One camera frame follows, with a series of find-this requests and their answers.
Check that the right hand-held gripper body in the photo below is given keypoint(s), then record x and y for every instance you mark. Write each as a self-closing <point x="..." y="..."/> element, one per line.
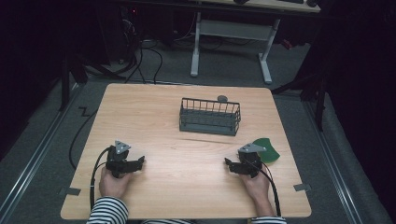
<point x="249" y="157"/>

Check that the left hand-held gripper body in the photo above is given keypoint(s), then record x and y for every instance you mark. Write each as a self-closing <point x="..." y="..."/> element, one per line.
<point x="117" y="157"/>

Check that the person's left hand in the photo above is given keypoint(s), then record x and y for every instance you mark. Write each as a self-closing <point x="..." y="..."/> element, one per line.
<point x="112" y="185"/>

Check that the person's right hand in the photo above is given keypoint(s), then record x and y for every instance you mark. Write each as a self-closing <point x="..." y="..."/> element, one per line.
<point x="257" y="186"/>

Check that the green flat plate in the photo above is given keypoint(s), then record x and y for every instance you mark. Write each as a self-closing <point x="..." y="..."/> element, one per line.
<point x="270" y="151"/>

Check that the grey tape piece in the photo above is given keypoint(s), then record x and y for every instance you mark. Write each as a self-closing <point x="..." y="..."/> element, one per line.
<point x="302" y="187"/>
<point x="73" y="191"/>

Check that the person's striped shirt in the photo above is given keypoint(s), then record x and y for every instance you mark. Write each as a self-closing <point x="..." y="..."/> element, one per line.
<point x="168" y="221"/>

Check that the grey round knob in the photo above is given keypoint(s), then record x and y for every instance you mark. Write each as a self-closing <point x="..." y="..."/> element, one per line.
<point x="222" y="98"/>

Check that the black metal stand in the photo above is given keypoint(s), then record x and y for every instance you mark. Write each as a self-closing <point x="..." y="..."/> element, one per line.
<point x="314" y="90"/>
<point x="67" y="81"/>

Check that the dark computer tower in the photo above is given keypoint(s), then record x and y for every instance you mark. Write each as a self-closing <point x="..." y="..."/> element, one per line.
<point x="120" y="34"/>

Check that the white-framed desk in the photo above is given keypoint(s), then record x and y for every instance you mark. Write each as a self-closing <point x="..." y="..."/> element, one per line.
<point x="232" y="29"/>

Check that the metal floor rail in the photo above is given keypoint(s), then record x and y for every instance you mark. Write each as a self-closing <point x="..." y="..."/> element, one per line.
<point x="333" y="161"/>
<point x="34" y="155"/>

